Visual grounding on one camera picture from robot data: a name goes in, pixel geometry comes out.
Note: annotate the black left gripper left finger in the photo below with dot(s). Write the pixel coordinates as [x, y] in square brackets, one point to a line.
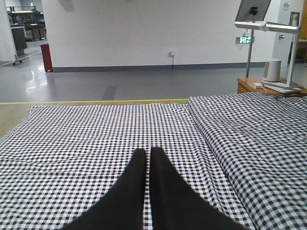
[121, 208]

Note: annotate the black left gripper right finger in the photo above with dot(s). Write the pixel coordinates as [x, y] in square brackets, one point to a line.
[174, 204]

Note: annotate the checkered bed sheet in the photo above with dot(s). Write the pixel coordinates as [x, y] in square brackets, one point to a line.
[60, 160]

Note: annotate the checkered quilt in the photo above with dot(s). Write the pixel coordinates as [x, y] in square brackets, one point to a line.
[261, 144]

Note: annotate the wooden nightstand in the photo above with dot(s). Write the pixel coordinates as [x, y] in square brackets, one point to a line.
[246, 85]

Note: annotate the white charger adapter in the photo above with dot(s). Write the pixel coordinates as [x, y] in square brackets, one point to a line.
[257, 85]

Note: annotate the white cylindrical speaker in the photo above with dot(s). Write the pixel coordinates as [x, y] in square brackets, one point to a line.
[272, 70]

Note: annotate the red fire extinguisher box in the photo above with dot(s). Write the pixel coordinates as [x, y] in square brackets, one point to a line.
[46, 57]

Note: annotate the green exit sign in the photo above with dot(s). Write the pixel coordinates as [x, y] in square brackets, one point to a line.
[245, 40]

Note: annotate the tablet on floor stand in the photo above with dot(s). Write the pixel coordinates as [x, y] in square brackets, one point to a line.
[249, 16]

